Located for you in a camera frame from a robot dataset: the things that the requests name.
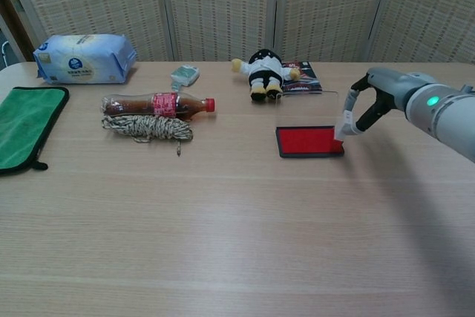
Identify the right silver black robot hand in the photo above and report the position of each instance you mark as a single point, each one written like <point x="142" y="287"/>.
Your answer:
<point x="386" y="85"/>

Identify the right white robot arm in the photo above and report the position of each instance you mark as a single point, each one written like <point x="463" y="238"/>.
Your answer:
<point x="445" y="116"/>

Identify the dark red printed booklet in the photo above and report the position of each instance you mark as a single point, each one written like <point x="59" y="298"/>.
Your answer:
<point x="306" y="79"/>

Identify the red ink pad case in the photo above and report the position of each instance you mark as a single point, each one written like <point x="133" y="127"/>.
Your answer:
<point x="304" y="140"/>

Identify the black white plush doll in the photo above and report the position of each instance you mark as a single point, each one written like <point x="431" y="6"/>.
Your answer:
<point x="265" y="72"/>

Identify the bamboo folding screen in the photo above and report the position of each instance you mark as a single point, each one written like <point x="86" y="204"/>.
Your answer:
<point x="222" y="9"/>

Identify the cola plastic bottle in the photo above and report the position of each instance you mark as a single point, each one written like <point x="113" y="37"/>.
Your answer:
<point x="159" y="105"/>

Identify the blue white tissue pack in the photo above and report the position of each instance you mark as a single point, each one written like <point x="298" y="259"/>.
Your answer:
<point x="81" y="61"/>

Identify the green microfiber cloth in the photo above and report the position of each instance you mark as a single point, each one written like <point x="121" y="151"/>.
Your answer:
<point x="26" y="127"/>

